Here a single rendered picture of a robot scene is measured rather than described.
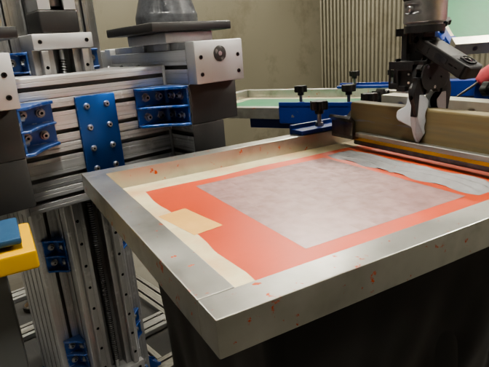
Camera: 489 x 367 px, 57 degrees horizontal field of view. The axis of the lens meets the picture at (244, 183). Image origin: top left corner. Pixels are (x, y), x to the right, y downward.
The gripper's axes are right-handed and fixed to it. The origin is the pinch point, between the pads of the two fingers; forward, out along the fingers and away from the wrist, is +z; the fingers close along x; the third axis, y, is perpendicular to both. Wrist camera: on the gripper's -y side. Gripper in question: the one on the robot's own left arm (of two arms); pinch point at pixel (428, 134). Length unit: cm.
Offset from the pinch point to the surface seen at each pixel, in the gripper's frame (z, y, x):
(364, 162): 4.9, 6.9, 9.8
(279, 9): -55, 398, -233
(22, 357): 24, 10, 75
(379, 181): 5.4, -3.2, 16.0
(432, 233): 2.0, -28.1, 33.3
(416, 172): 4.6, -5.2, 9.1
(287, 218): 5.4, -7.1, 38.0
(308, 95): 5, 108, -52
